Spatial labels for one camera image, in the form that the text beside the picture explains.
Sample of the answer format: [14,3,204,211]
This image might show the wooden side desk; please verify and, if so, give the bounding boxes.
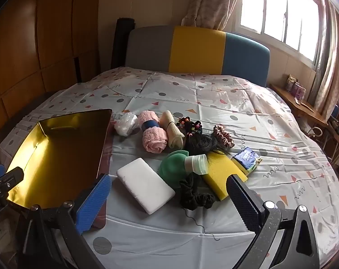
[269,82,328,126]

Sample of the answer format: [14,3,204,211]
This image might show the white plastic bag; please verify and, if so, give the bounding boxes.
[114,112,139,137]

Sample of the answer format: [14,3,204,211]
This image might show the blue tissue packet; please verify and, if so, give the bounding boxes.
[231,147,263,173]

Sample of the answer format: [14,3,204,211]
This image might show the black rolled mat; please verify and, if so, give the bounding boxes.
[110,17,136,69]

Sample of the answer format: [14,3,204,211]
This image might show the printed bed sheet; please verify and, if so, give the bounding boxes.
[0,67,339,269]

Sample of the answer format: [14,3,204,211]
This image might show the black hair wig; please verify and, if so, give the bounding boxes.
[185,133,232,161]

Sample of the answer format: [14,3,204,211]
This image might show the beige rolled cloth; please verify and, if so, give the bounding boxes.
[159,111,185,150]

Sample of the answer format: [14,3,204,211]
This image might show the pink towel with blue band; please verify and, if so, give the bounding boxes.
[138,111,169,154]

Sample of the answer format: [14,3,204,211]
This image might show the colourful beaded hair ties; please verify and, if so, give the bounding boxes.
[177,116,203,137]

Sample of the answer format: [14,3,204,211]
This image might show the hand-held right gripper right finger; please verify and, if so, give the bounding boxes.
[226,174,320,269]

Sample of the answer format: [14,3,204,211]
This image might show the yellow sponge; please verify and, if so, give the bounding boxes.
[201,151,248,201]

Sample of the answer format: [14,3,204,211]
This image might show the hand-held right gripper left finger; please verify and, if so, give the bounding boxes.
[15,174,112,269]

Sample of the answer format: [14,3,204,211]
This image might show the cluttered wooden rack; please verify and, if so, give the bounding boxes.
[325,115,339,169]

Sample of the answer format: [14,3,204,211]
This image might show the pink scrunchie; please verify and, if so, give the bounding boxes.
[213,125,235,149]

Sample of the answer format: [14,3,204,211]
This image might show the window with bars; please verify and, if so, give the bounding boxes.
[237,0,327,68]

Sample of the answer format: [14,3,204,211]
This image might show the green silicone bottle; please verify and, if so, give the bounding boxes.
[158,150,209,188]

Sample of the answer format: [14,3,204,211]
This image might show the grey yellow blue headboard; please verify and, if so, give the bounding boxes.
[125,25,271,88]

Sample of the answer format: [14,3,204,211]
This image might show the wooden wardrobe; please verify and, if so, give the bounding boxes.
[0,0,103,152]

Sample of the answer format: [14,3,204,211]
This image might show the black scrunchie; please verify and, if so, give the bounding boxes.
[179,172,216,210]

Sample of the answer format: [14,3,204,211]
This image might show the white sponge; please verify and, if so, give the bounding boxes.
[117,158,175,215]

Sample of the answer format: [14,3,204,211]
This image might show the gold storage tray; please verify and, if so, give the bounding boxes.
[5,108,114,230]

